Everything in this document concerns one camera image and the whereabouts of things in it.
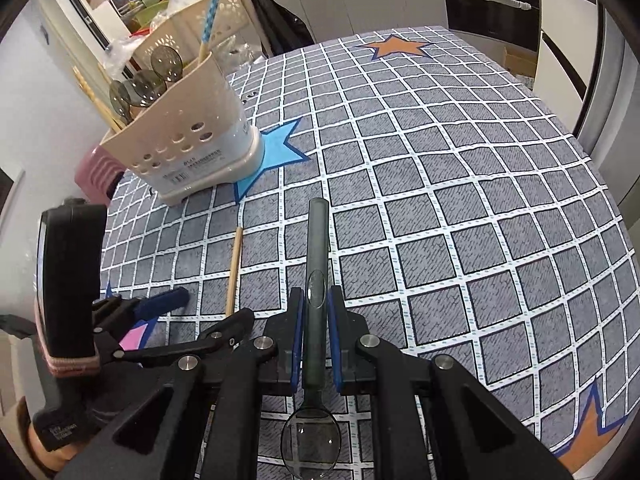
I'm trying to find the thin wooden chopstick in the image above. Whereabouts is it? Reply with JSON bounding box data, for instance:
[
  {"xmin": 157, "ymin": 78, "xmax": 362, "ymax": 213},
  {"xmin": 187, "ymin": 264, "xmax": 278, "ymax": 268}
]
[{"xmin": 224, "ymin": 226, "xmax": 243, "ymax": 316}]

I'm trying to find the grey translucent spoon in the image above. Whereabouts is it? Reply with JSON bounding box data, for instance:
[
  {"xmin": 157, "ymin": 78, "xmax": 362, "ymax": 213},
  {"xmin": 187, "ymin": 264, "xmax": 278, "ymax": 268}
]
[
  {"xmin": 281, "ymin": 197, "xmax": 342, "ymax": 479},
  {"xmin": 110, "ymin": 80, "xmax": 132, "ymax": 125},
  {"xmin": 131, "ymin": 70, "xmax": 167, "ymax": 107},
  {"xmin": 151, "ymin": 44, "xmax": 183, "ymax": 84}
]

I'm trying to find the bamboo chopstick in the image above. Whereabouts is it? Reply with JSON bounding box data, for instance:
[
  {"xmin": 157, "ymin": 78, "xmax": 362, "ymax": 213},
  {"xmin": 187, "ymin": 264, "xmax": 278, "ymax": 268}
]
[{"xmin": 73, "ymin": 66, "xmax": 122, "ymax": 133}]

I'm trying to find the person left hand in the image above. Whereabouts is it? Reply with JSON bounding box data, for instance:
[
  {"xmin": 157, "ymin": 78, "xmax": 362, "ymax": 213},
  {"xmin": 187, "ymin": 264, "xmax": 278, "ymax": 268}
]
[{"xmin": 27, "ymin": 424, "xmax": 86, "ymax": 474}]

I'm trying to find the pink plastic stool upper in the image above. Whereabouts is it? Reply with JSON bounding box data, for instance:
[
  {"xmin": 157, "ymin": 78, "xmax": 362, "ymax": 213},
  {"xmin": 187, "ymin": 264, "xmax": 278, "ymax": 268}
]
[{"xmin": 74, "ymin": 144, "xmax": 126, "ymax": 206}]

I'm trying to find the beige utensil holder caddy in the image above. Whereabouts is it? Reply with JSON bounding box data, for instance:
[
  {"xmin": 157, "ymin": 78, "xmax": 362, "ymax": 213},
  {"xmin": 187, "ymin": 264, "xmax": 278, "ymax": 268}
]
[{"xmin": 101, "ymin": 54, "xmax": 265, "ymax": 206}]

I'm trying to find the checked blue tablecloth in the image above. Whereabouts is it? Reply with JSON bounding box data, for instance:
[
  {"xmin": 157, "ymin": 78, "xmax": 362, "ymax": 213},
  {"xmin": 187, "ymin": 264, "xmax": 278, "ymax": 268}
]
[{"xmin": 101, "ymin": 27, "xmax": 639, "ymax": 478}]

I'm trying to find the blue patterned chopstick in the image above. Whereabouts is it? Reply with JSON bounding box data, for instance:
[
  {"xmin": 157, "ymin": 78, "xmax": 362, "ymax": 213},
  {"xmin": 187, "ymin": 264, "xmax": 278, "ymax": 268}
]
[{"xmin": 198, "ymin": 0, "xmax": 220, "ymax": 64}]

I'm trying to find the cream plastic basket rack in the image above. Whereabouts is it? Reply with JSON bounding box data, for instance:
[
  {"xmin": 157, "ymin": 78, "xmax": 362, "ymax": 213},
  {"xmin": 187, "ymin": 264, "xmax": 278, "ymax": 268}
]
[{"xmin": 130, "ymin": 0, "xmax": 264, "ymax": 68}]

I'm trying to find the black garbage bag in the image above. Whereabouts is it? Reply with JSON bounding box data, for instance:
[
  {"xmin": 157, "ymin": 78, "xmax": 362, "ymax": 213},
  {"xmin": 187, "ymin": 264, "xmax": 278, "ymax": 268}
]
[{"xmin": 252, "ymin": 0, "xmax": 314, "ymax": 55}]

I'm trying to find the cardboard box on floor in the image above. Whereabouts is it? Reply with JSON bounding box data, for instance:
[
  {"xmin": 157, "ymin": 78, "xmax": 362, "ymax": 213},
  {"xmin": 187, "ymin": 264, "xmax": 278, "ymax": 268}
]
[{"xmin": 502, "ymin": 44, "xmax": 538, "ymax": 78}]

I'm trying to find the built-in black oven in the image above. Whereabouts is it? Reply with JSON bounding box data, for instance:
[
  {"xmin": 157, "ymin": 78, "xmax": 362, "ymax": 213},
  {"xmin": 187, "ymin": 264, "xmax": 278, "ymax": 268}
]
[{"xmin": 445, "ymin": 0, "xmax": 540, "ymax": 51}]

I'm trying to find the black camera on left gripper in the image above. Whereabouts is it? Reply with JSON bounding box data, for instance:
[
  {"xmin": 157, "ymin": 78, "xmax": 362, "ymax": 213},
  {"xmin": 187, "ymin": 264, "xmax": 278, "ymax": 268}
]
[{"xmin": 35, "ymin": 200, "xmax": 107, "ymax": 378}]

